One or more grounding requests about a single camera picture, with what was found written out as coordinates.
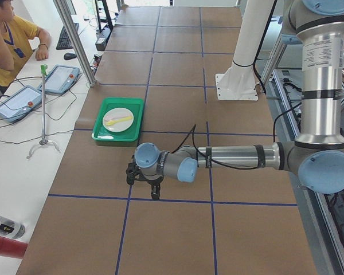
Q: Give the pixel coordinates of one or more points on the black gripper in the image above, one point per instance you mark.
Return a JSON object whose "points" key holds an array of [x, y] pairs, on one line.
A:
{"points": [[152, 180]]}

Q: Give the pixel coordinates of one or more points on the yellow plastic spoon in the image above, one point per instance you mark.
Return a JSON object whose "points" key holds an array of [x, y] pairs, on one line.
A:
{"points": [[119, 120]]}

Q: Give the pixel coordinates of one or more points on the pink plastic spoon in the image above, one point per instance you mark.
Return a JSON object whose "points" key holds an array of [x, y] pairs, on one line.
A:
{"points": [[116, 116]]}

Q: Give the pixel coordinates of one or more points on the white round plate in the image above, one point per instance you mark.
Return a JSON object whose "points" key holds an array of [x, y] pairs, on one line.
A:
{"points": [[119, 127]]}

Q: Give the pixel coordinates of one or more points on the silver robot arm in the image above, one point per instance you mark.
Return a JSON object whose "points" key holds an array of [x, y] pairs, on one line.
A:
{"points": [[316, 156]]}

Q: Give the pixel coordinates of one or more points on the person's hand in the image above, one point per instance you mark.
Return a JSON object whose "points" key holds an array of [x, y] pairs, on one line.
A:
{"points": [[42, 54]]}

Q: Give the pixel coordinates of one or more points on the green plastic tray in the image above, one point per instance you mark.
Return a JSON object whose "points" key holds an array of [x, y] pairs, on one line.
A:
{"points": [[102, 135]]}

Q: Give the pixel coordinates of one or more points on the metal reacher grabber tool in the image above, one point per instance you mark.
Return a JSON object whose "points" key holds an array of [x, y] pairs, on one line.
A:
{"points": [[44, 141]]}

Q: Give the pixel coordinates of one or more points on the far blue teach pendant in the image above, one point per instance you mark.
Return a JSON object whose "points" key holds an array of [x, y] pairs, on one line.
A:
{"points": [[60, 79]]}

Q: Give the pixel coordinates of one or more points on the blue teach pendant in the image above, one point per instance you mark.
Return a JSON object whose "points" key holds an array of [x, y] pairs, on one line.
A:
{"points": [[21, 103], [60, 79]]}

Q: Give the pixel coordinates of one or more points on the near blue teach pendant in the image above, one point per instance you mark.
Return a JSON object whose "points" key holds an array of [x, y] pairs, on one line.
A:
{"points": [[21, 103]]}

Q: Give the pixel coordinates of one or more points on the black computer mouse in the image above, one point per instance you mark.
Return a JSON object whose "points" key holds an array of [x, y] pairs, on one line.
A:
{"points": [[69, 56]]}

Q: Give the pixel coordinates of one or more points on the clear plastic bottle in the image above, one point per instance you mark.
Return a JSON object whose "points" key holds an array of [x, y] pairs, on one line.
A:
{"points": [[11, 229]]}

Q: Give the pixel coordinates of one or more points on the black keyboard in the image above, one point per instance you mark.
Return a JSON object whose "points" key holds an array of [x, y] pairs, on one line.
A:
{"points": [[64, 41]]}

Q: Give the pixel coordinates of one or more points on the red cylinder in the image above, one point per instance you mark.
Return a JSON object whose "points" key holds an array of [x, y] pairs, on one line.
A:
{"points": [[12, 248]]}

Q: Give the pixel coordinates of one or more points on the person in yellow shirt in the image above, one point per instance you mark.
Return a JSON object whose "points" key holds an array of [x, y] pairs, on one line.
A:
{"points": [[19, 39]]}

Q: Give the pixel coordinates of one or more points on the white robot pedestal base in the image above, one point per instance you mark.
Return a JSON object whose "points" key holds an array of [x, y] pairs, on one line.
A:
{"points": [[238, 82]]}

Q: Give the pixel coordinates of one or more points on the aluminium frame rails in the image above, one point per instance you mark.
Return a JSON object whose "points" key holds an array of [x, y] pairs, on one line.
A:
{"points": [[322, 215]]}

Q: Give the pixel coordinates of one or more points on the aluminium frame post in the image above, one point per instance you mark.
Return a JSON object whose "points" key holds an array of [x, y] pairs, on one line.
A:
{"points": [[65, 15]]}

